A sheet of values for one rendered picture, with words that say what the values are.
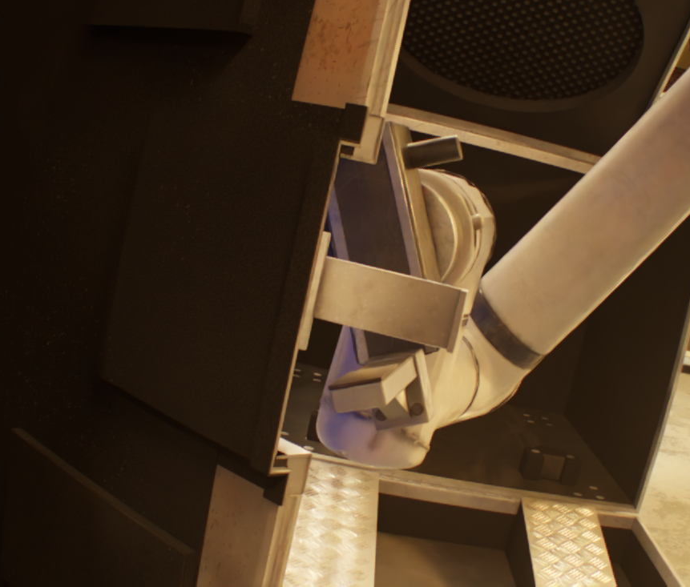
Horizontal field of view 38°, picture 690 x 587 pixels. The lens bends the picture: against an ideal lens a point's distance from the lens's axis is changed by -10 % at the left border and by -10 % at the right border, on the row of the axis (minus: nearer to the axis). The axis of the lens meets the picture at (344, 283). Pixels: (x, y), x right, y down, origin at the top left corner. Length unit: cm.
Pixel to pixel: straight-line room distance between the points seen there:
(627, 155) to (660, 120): 4
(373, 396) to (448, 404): 31
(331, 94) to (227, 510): 15
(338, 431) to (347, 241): 22
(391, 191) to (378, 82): 27
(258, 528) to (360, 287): 9
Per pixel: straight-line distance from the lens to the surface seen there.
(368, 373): 53
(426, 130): 325
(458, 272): 69
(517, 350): 89
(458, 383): 83
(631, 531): 249
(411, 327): 39
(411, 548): 234
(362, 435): 79
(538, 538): 225
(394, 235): 61
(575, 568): 218
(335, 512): 215
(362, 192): 61
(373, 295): 39
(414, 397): 59
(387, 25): 35
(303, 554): 200
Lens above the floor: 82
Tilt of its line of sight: 7 degrees down
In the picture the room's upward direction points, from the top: 12 degrees clockwise
